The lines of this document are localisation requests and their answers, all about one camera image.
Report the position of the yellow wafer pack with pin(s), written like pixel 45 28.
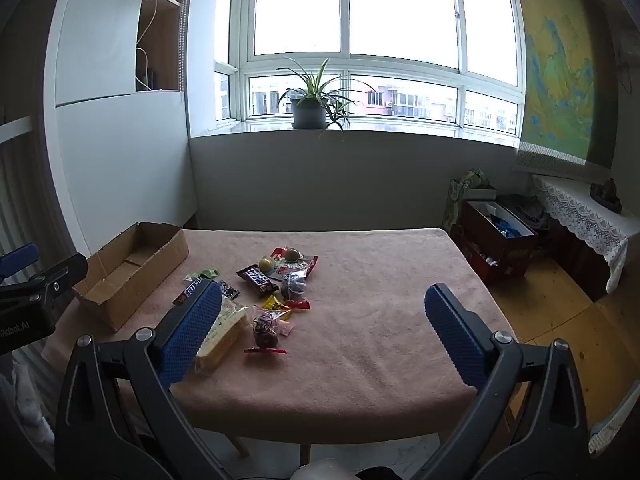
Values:
pixel 225 335

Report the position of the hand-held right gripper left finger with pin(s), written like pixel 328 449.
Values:
pixel 192 332

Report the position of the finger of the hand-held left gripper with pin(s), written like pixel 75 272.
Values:
pixel 20 259
pixel 62 272

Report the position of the dark brown chocolate bar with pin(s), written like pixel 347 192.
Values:
pixel 192 290

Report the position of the round yellow candy ball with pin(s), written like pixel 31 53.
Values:
pixel 266 263

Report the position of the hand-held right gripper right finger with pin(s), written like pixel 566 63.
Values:
pixel 457 332

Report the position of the yellow wall map poster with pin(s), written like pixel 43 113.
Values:
pixel 555 70

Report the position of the dark wooden cabinet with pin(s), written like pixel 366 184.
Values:
pixel 575 260

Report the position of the green carton box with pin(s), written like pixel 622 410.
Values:
pixel 452 205

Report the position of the black white patterned candy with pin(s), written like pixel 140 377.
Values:
pixel 230 290

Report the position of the white window frame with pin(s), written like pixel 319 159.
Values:
pixel 345 60

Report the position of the red cardboard box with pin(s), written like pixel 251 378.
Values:
pixel 500 252

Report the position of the dark figurine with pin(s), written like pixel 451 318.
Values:
pixel 606 197

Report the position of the red-brown chocolate bar blue print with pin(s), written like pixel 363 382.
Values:
pixel 257 276

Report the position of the white wardrobe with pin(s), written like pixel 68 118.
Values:
pixel 115 160

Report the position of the wooden bookshelf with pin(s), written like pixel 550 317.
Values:
pixel 165 35

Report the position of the potted spider plant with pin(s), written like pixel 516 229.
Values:
pixel 309 112

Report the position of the yellow candy packet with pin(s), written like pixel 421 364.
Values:
pixel 272 302

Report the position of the red candy packet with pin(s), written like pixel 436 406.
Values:
pixel 298 305

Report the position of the dark bag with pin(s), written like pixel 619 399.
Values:
pixel 527 210

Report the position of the white lace cloth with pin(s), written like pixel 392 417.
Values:
pixel 585 210

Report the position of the wooden table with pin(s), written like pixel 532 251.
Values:
pixel 240 442

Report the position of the clear packet red edges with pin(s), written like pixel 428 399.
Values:
pixel 302 266

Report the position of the clear dark fruit packet red strip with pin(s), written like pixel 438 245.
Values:
pixel 265 335

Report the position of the green white snack packet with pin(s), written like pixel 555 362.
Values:
pixel 205 274

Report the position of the dark plum packet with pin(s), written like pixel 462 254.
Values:
pixel 292 286

